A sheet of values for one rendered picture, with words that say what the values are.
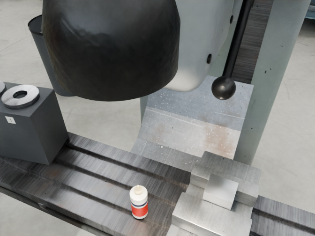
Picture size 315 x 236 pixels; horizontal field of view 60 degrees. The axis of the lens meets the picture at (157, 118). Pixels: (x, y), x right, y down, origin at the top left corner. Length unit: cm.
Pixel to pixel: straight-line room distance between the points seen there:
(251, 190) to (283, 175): 144
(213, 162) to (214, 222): 19
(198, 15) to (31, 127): 55
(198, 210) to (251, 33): 47
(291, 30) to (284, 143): 159
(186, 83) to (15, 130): 55
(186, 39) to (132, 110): 209
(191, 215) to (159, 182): 20
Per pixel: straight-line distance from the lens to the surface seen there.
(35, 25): 265
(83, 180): 79
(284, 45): 79
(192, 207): 59
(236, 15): 49
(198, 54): 32
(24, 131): 78
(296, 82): 304
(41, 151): 81
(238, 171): 72
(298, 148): 231
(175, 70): 15
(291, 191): 202
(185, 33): 30
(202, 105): 88
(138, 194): 63
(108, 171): 79
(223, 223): 59
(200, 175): 64
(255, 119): 93
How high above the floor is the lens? 152
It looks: 42 degrees down
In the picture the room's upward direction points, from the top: straight up
